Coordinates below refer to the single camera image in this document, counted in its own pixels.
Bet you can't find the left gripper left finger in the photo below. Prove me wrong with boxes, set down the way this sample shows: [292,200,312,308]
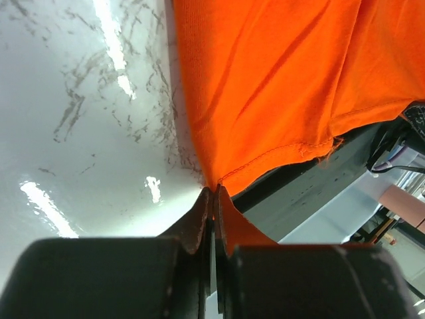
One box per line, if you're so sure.
[6,188,213,318]

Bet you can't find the orange t shirt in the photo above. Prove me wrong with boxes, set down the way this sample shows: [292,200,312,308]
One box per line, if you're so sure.
[172,0,425,249]

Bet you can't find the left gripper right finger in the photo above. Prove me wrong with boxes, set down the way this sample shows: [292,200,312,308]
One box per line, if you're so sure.
[212,185,418,318]

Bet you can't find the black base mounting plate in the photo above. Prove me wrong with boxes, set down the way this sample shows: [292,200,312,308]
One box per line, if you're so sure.
[232,120,424,243]

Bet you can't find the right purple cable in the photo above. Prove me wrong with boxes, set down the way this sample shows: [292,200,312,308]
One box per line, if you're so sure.
[367,139,418,173]

